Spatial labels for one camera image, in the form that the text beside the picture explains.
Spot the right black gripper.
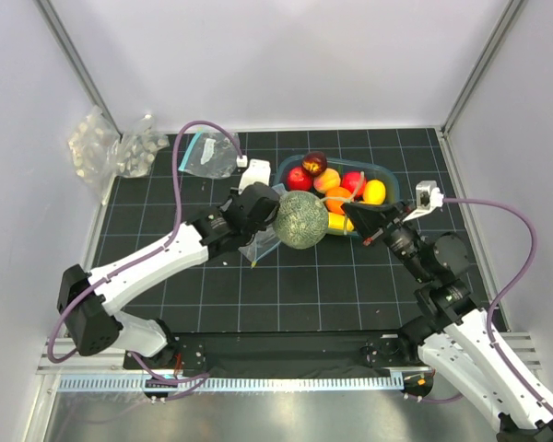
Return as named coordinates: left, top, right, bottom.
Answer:
left=342, top=197, right=432, bottom=283

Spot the clear zip bag blue zipper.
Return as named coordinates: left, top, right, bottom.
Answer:
left=240, top=187, right=282, bottom=267

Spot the netted green melon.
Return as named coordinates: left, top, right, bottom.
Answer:
left=273, top=191, right=329, bottom=250

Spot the dark red apple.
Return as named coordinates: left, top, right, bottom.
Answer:
left=301, top=151, right=328, bottom=177

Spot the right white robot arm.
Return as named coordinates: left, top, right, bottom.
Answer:
left=342, top=202, right=553, bottom=441

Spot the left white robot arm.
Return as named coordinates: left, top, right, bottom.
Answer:
left=57, top=182, right=280, bottom=368

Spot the empty zip bag back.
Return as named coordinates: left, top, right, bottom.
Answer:
left=178, top=130, right=240, bottom=180

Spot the bag of white pieces right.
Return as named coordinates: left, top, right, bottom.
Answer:
left=116, top=114, right=170, bottom=179

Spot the bag of white pieces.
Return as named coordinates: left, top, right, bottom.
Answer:
left=116, top=114, right=170, bottom=179
left=67, top=106, right=121, bottom=205

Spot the bag of white pieces left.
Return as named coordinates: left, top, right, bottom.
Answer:
left=67, top=106, right=121, bottom=205

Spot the yellow lemon right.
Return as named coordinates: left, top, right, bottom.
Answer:
left=362, top=180, right=386, bottom=205

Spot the yellow pear middle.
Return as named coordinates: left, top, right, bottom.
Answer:
left=328, top=212, right=355, bottom=235

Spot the orange fruit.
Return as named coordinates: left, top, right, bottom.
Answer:
left=324, top=186, right=353, bottom=215

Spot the bright red apple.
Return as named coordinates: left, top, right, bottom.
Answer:
left=341, top=171, right=367, bottom=199

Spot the teal plastic fruit basin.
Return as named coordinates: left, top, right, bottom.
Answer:
left=272, top=156, right=402, bottom=239

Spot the peach coloured fruit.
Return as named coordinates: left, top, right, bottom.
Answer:
left=313, top=168, right=341, bottom=194

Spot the black grid mat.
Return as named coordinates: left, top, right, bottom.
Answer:
left=89, top=127, right=508, bottom=333

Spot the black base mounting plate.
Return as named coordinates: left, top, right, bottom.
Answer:
left=143, top=330, right=425, bottom=379

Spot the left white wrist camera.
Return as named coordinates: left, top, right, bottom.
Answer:
left=238, top=158, right=271, bottom=193

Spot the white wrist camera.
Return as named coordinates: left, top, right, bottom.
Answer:
left=405, top=180, right=444, bottom=221
left=238, top=158, right=271, bottom=193

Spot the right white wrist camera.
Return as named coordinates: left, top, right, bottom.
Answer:
left=405, top=180, right=444, bottom=221

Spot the white slotted cable duct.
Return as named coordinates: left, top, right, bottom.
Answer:
left=57, top=372, right=404, bottom=393

